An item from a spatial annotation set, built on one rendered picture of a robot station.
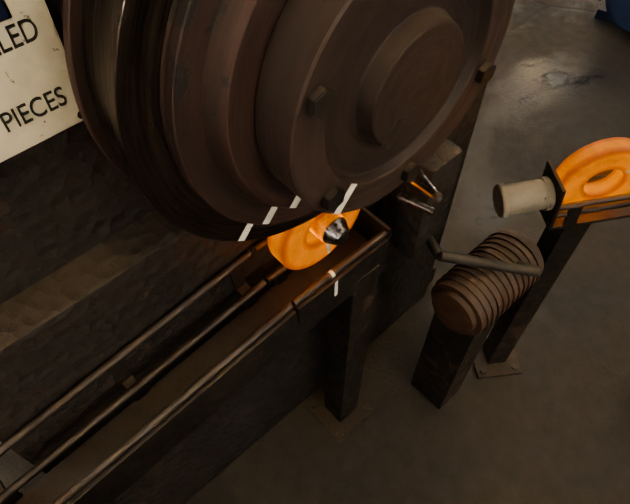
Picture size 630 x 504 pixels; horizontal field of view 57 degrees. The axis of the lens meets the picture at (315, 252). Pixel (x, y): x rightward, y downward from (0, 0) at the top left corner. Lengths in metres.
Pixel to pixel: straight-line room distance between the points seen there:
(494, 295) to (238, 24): 0.81
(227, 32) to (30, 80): 0.21
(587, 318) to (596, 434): 0.33
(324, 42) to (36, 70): 0.27
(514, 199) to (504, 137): 1.16
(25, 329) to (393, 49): 0.49
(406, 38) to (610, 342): 1.42
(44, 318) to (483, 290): 0.74
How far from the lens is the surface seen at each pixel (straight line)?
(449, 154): 0.93
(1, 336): 0.73
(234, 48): 0.44
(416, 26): 0.50
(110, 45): 0.43
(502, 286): 1.15
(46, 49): 0.57
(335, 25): 0.42
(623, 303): 1.89
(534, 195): 1.06
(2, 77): 0.56
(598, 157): 1.05
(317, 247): 0.83
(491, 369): 1.64
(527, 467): 1.58
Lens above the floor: 1.44
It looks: 54 degrees down
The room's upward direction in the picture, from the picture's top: straight up
